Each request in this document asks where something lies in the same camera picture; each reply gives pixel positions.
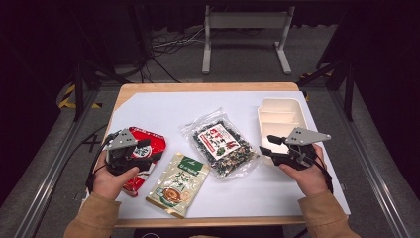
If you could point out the black metal stand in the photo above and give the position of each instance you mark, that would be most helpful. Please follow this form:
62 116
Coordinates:
78 92
348 92

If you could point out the person's right hand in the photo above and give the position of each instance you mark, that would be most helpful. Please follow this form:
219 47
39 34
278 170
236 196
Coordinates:
308 180

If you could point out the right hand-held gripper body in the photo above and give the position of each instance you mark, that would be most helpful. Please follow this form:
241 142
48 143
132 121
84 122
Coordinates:
303 137

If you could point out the beige green seasoning packet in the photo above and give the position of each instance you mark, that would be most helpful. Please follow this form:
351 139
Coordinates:
178 185

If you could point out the person's left hand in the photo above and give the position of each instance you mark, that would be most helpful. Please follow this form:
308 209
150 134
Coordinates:
110 185

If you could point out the clear dried seaweed packet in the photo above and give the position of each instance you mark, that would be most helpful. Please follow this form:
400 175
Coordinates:
219 145

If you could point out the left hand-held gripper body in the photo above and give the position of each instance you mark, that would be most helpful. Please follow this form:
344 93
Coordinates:
120 145

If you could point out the white plastic container box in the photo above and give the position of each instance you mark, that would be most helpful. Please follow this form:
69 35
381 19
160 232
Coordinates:
280 112

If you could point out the grey metal desk frame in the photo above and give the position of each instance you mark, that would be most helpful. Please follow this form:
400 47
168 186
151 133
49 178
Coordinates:
246 20

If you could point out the red seasoning packet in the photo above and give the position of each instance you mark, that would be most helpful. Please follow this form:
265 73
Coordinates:
157 142

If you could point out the aluminium rail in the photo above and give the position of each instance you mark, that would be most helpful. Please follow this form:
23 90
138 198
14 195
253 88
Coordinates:
366 165
52 172

